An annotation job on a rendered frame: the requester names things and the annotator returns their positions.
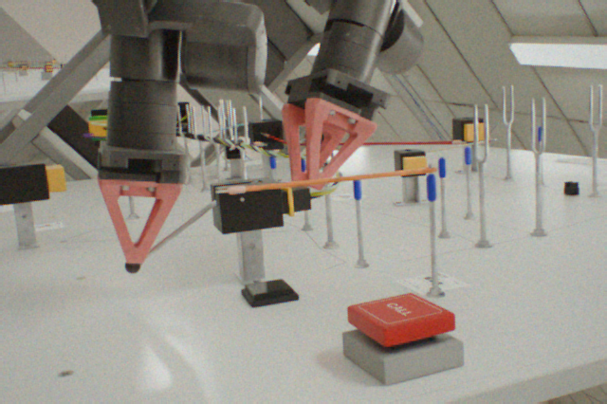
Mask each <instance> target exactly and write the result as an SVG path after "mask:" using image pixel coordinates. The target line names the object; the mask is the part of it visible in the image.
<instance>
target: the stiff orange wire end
mask: <svg viewBox="0 0 607 404"><path fill-rule="evenodd" d="M437 171H438V169H437V167H432V169H430V167H423V168H419V169H411V170H401V171H391V172H382V173H372V174H356V175H347V176H337V177H327V178H318V179H309V180H300V181H290V182H281V183H272V184H263V185H254V186H233V187H229V188H228V189H227V190H220V191H216V193H230V194H235V193H245V192H251V191H261V190H269V189H278V188H287V187H296V186H305V185H315V184H323V183H333V182H342V181H351V180H360V179H369V178H378V177H387V176H397V175H405V174H424V173H434V172H437Z"/></svg>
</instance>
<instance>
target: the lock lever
mask: <svg viewBox="0 0 607 404"><path fill-rule="evenodd" d="M215 206H216V201H215V200H214V201H212V202H211V203H209V204H208V205H207V206H205V207H204V208H203V209H202V210H201V211H199V212H198V213H197V214H195V215H194V216H193V218H191V219H190V220H189V221H187V222H186V223H185V224H184V225H182V226H181V227H180V228H178V229H177V230H176V231H174V232H173V233H172V234H170V235H169V236H168V237H166V238H165V239H164V240H162V241H161V242H159V243H157V244H156V245H155V246H153V247H152V248H151V250H150V252H149V254H148V256H147V258H148V257H150V256H151V255H152V254H154V253H155V252H156V251H158V250H159V249H160V248H162V247H163V246H164V245H166V244H167V243H168V242H170V241H172V240H174V239H175V238H176V236H178V235H179V234H180V233H182V232H183V231H184V230H186V229H187V228H188V227H190V226H191V225H192V224H193V223H194V222H195V221H196V220H198V219H199V218H200V217H201V216H203V215H204V214H205V213H206V212H207V211H209V210H210V209H212V208H213V207H215ZM147 258H146V259H147Z"/></svg>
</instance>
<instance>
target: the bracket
mask: <svg viewBox="0 0 607 404"><path fill-rule="evenodd" d="M236 239H237V250H238V261H239V272H236V273H235V276H236V277H237V278H238V279H239V281H240V282H241V283H242V284H243V285H248V284H254V283H261V282H266V281H270V279H269V278H268V277H267V276H266V266H265V254H264V242H263V231H262V230H255V231H248V232H240V233H236Z"/></svg>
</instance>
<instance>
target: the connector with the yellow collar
mask: <svg viewBox="0 0 607 404"><path fill-rule="evenodd" d="M289 188H291V191H292V201H293V210H294V212H299V211H309V210H312V209H311V195H310V188H308V187H306V186H296V187H289ZM281 194H282V206H283V214H288V205H287V194H286V191H283V190H281Z"/></svg>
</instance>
